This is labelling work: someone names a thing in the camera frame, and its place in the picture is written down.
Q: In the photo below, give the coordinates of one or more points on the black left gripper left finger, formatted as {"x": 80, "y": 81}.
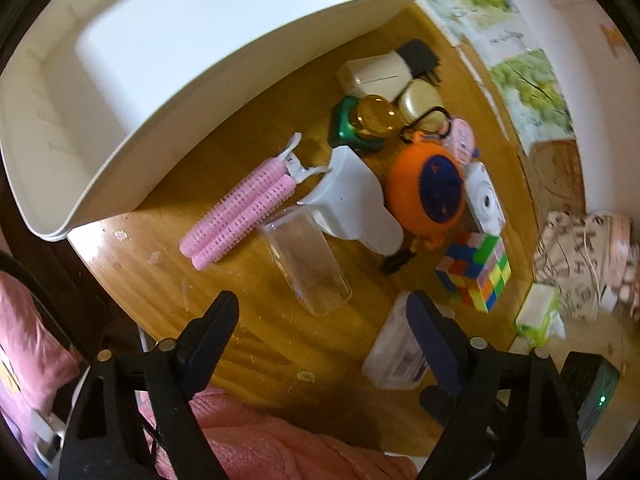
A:
{"x": 125, "y": 400}

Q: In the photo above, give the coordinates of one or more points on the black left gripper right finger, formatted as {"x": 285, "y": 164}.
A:
{"x": 509, "y": 416}

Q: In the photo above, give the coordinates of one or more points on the clear plastic card box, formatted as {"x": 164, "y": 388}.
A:
{"x": 396, "y": 360}

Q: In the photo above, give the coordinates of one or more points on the multicolour puzzle cube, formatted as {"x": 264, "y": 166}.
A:
{"x": 475, "y": 270}

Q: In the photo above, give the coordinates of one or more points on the white toy digital camera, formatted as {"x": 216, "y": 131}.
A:
{"x": 483, "y": 200}

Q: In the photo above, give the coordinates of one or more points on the orange round toy with carabiner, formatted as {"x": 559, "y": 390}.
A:
{"x": 425, "y": 192}

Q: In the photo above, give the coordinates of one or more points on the pink hair roller clip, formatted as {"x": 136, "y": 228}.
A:
{"x": 252, "y": 200}

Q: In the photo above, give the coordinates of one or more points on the clear plastic cup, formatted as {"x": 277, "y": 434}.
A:
{"x": 300, "y": 250}

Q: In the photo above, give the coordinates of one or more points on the white plastic scoop holder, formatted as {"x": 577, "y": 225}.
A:
{"x": 348, "y": 203}

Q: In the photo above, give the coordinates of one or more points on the green bottle with gold cap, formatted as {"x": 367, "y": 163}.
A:
{"x": 363, "y": 124}

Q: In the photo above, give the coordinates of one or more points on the green tissue pack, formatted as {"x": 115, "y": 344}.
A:
{"x": 539, "y": 317}

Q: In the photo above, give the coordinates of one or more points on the patterned fabric storage bag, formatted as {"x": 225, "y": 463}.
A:
{"x": 593, "y": 262}

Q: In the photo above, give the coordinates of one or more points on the brown cardboard with red drawing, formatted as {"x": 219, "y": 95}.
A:
{"x": 554, "y": 175}

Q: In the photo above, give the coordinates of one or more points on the pink floss pick container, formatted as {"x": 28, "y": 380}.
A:
{"x": 460, "y": 141}

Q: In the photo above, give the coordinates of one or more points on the gold oval compact case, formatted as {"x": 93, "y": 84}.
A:
{"x": 418, "y": 98}

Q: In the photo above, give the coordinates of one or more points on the black charger plug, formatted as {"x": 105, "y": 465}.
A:
{"x": 421, "y": 60}

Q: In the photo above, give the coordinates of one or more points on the green grape cardboard panel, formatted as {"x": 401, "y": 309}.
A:
{"x": 516, "y": 64}

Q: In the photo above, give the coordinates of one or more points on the cream white box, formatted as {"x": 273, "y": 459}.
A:
{"x": 385, "y": 75}

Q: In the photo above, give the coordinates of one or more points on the white plastic organizer bin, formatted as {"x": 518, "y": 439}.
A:
{"x": 100, "y": 99}

